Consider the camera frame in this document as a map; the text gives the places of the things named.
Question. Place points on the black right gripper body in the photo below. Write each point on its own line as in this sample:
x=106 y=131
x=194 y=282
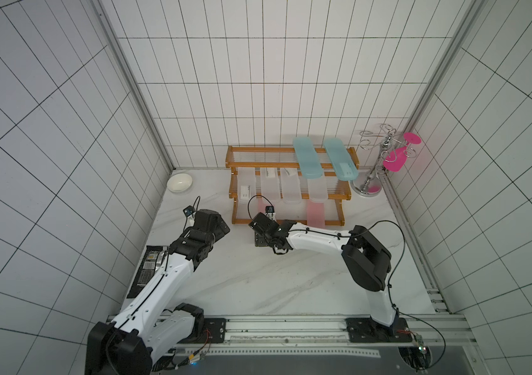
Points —
x=261 y=225

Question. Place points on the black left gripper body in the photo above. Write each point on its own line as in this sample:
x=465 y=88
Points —
x=220 y=230

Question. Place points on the pink pencil case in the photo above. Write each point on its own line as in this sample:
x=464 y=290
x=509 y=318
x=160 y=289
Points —
x=262 y=203
x=315 y=215

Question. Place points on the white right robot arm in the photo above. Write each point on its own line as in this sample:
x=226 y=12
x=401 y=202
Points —
x=366 y=258

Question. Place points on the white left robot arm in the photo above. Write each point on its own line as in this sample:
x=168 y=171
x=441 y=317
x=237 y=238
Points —
x=135 y=341

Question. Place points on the orange wooden two-tier shelf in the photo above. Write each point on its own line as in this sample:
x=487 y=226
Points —
x=284 y=157

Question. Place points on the white ceramic bowl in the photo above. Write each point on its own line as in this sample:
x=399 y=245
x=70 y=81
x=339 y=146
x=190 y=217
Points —
x=179 y=183

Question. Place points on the chrome cup holder stand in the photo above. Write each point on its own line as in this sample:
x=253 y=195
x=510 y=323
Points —
x=368 y=184

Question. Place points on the small green circuit board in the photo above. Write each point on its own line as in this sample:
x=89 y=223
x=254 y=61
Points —
x=420 y=354

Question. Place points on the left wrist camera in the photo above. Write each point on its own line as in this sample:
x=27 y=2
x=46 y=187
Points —
x=190 y=213

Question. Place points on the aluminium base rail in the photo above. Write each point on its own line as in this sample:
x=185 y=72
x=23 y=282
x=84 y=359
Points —
x=301 y=331

